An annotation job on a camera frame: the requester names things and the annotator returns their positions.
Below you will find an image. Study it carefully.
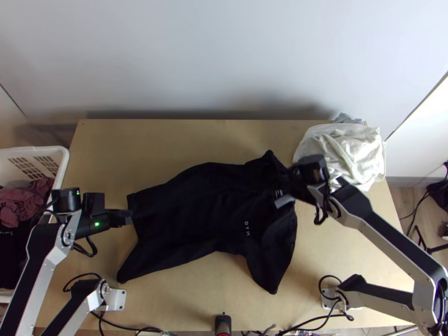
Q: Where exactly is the maroon garment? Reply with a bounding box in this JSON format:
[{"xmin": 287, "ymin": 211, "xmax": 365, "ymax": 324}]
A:
[{"xmin": 0, "ymin": 176, "xmax": 56, "ymax": 227}]

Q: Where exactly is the heap of clothes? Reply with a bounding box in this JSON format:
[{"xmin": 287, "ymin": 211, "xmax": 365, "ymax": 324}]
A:
[{"xmin": 293, "ymin": 113, "xmax": 388, "ymax": 193}]

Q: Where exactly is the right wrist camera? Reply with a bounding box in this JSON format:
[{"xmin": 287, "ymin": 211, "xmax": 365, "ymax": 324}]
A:
[{"xmin": 274, "ymin": 195, "xmax": 297, "ymax": 210}]

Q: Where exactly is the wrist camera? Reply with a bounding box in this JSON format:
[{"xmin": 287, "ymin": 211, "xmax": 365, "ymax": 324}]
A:
[
  {"xmin": 274, "ymin": 195, "xmax": 297, "ymax": 210},
  {"xmin": 82, "ymin": 192, "xmax": 106, "ymax": 215}
]

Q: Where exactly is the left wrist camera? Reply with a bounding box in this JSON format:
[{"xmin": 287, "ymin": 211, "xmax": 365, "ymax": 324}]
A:
[{"xmin": 82, "ymin": 192, "xmax": 106, "ymax": 215}]

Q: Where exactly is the black cable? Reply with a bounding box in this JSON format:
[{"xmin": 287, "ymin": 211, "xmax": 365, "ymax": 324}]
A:
[
  {"xmin": 318, "ymin": 275, "xmax": 347, "ymax": 302},
  {"xmin": 63, "ymin": 272, "xmax": 103, "ymax": 293},
  {"xmin": 313, "ymin": 181, "xmax": 333, "ymax": 226},
  {"xmin": 71, "ymin": 235, "xmax": 98, "ymax": 258}
]

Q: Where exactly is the black t-shirt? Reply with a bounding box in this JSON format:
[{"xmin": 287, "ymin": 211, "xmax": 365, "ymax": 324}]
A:
[{"xmin": 116, "ymin": 150, "xmax": 299, "ymax": 296}]

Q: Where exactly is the black garment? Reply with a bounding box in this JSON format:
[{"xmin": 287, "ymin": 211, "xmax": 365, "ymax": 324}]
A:
[{"xmin": 0, "ymin": 223, "xmax": 33, "ymax": 291}]

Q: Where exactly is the white laundry basket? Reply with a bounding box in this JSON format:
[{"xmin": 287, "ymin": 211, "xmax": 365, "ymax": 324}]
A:
[{"xmin": 0, "ymin": 146, "xmax": 71, "ymax": 305}]

